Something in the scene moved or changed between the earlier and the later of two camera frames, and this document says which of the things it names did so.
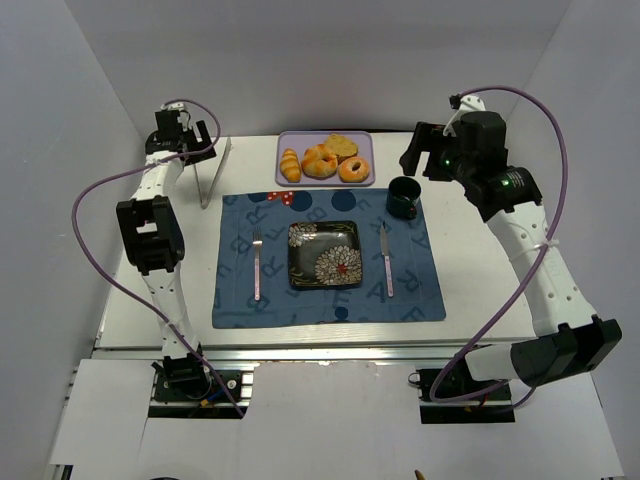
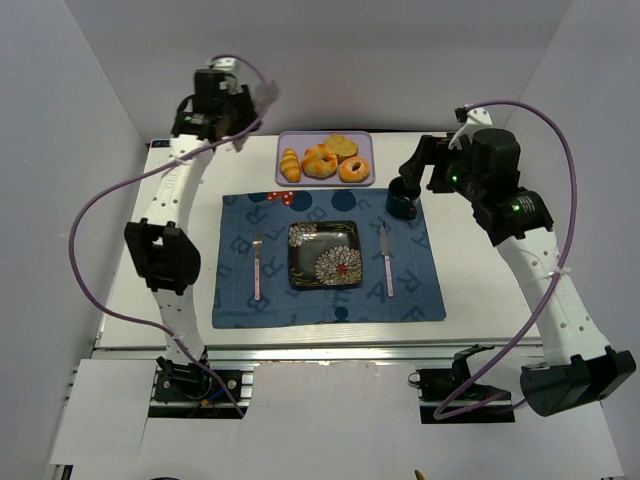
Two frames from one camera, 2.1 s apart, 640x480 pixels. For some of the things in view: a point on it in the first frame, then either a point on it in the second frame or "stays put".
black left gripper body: [201, 145] → [240, 113]
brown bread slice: [342, 146] stays put
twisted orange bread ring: [319, 162] stays put
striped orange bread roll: [290, 165] stays put
